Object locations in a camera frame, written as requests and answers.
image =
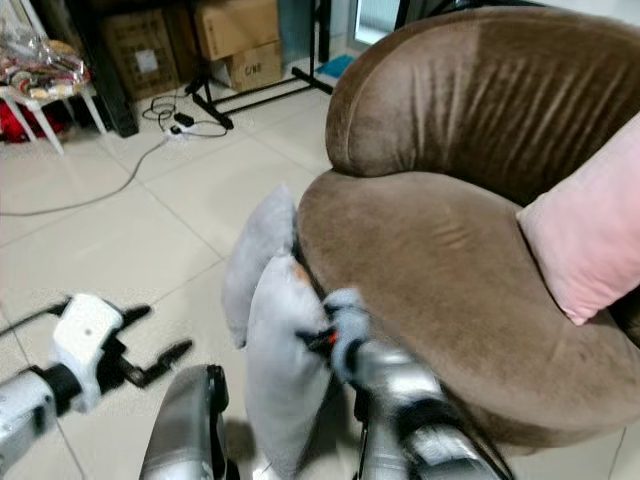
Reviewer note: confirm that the large grey pillow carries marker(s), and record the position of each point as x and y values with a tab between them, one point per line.
280	370

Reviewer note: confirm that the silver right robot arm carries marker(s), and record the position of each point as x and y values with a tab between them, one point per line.
420	410

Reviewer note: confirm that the small grey pillow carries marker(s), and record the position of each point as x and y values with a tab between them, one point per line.
255	240

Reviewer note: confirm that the brown velvet round sofa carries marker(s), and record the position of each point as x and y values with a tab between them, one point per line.
420	260

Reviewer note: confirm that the blue floor mat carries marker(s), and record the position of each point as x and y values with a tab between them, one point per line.
335	65

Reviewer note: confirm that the pink pillow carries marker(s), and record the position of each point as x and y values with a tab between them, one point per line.
585	230

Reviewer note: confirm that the power strip with plugs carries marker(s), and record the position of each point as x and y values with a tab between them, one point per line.
183	122

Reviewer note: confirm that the small white table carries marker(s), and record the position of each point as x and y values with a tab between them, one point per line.
50	108

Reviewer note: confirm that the red bag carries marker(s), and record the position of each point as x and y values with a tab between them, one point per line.
15	122

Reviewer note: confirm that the black cabinet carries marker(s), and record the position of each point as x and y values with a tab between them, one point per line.
100	80

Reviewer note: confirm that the black metal stand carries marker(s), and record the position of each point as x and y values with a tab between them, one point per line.
250	96

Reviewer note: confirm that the dark labelled cardboard box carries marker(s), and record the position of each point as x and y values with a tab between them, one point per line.
140	55

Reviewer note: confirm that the clear plastic snack bag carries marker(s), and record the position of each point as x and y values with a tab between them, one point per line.
40	65

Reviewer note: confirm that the small printed cardboard box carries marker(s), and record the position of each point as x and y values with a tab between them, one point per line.
252	68

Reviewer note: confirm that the large plain cardboard box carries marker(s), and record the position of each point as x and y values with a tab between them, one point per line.
238	26

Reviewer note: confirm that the glass door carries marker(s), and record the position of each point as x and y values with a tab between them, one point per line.
375	18

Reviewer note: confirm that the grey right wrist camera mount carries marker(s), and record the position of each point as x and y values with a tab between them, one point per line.
348	320

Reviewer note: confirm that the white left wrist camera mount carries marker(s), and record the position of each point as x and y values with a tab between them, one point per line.
87	335

